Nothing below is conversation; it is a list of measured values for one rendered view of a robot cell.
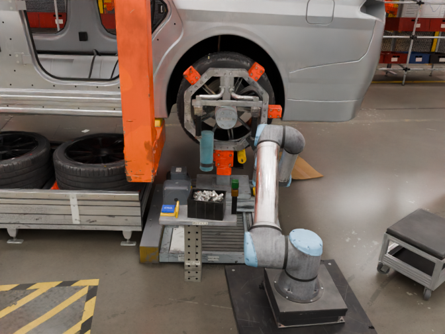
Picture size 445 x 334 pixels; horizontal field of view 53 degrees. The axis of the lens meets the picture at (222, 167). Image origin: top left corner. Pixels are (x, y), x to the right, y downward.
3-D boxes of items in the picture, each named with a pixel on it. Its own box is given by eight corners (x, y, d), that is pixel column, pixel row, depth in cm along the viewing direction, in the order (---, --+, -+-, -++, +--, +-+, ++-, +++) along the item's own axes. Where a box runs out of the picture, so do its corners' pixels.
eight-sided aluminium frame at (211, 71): (263, 148, 305) (269, 69, 282) (265, 152, 299) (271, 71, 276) (185, 146, 304) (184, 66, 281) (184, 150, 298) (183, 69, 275)
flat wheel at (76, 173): (143, 156, 361) (142, 128, 351) (157, 194, 305) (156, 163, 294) (57, 164, 342) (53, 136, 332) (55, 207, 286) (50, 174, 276)
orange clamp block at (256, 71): (255, 79, 286) (264, 67, 283) (256, 82, 279) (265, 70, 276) (246, 72, 284) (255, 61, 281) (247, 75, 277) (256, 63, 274)
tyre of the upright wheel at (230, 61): (279, 57, 304) (184, 44, 300) (285, 65, 283) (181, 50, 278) (262, 146, 332) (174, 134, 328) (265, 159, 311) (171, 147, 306)
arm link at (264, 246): (284, 263, 188) (287, 118, 224) (243, 260, 188) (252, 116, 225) (279, 274, 201) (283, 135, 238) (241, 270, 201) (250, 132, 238)
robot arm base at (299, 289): (323, 300, 198) (327, 282, 193) (281, 299, 196) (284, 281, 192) (314, 272, 215) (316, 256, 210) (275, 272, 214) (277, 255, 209)
